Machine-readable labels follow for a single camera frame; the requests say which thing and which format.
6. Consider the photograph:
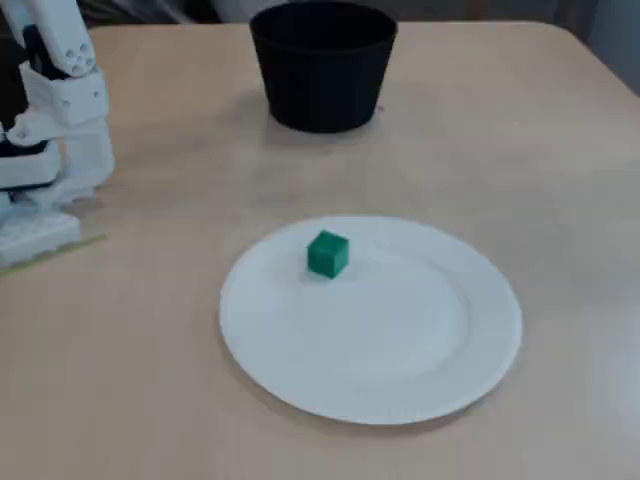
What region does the white paper plate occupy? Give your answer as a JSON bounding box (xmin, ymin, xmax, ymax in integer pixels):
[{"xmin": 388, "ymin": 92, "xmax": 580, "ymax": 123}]
[{"xmin": 218, "ymin": 214, "xmax": 524, "ymax": 426}]

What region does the black pot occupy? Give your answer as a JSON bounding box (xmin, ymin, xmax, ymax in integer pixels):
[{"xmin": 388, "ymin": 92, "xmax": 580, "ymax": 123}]
[{"xmin": 249, "ymin": 3, "xmax": 400, "ymax": 134}]

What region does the green block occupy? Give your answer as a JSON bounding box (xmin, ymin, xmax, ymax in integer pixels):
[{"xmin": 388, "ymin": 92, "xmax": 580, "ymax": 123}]
[{"xmin": 305, "ymin": 228, "xmax": 350, "ymax": 279}]

